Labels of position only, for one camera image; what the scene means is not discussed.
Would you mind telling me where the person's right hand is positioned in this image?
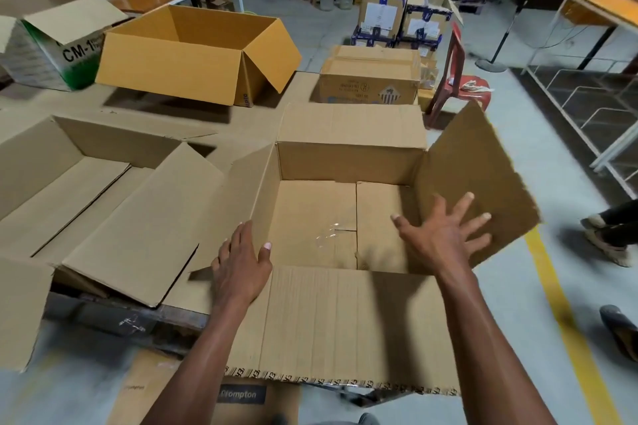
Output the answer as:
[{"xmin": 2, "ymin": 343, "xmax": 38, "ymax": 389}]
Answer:
[{"xmin": 391, "ymin": 192, "xmax": 493, "ymax": 282}]

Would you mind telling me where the person's left hand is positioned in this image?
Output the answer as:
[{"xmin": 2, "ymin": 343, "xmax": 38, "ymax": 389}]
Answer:
[{"xmin": 211, "ymin": 220, "xmax": 274, "ymax": 310}]

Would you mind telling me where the person's right forearm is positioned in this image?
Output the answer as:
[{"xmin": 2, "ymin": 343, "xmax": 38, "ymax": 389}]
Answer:
[{"xmin": 438, "ymin": 266, "xmax": 560, "ymax": 425}]

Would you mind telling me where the person's left forearm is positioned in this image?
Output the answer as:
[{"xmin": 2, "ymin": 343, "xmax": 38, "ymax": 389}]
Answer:
[{"xmin": 148, "ymin": 297, "xmax": 267, "ymax": 425}]

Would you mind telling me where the small brown cardboard box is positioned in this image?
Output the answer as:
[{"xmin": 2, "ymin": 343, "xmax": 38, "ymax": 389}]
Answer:
[{"xmin": 417, "ymin": 87, "xmax": 440, "ymax": 113}]

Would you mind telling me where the red plastic chair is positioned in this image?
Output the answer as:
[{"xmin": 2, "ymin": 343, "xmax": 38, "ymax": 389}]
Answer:
[{"xmin": 424, "ymin": 21, "xmax": 494, "ymax": 128}]

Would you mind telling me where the closed printed brown cardboard box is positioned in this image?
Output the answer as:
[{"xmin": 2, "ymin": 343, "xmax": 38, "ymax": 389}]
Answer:
[{"xmin": 318, "ymin": 44, "xmax": 423, "ymax": 106}]

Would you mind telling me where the grey sandal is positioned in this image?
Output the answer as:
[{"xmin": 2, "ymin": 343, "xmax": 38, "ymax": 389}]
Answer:
[{"xmin": 599, "ymin": 304, "xmax": 638, "ymax": 364}]

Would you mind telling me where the cardboard box with black label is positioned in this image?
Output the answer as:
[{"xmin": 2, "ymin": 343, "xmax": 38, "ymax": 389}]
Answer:
[{"xmin": 107, "ymin": 349, "xmax": 302, "ymax": 425}]

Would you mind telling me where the cardboard box with blue tape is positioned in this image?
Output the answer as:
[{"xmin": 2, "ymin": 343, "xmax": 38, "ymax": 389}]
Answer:
[
  {"xmin": 359, "ymin": 0, "xmax": 411, "ymax": 40},
  {"xmin": 351, "ymin": 25, "xmax": 399, "ymax": 48},
  {"xmin": 395, "ymin": 34, "xmax": 442, "ymax": 51},
  {"xmin": 400, "ymin": 0, "xmax": 464, "ymax": 43}
]

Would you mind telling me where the large open brown cardboard box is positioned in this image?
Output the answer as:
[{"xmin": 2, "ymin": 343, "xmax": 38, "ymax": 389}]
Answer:
[{"xmin": 0, "ymin": 113, "xmax": 225, "ymax": 373}]

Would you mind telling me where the open yellow cardboard box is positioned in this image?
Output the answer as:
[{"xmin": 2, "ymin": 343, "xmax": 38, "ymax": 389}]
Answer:
[{"xmin": 95, "ymin": 4, "xmax": 303, "ymax": 108}]

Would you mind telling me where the white and green cardboard box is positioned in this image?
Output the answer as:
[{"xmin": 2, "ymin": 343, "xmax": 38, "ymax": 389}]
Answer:
[{"xmin": 0, "ymin": 0, "xmax": 130, "ymax": 93}]

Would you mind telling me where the orange top white frame table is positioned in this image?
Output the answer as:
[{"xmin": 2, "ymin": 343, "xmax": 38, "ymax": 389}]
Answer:
[{"xmin": 520, "ymin": 0, "xmax": 638, "ymax": 187}]

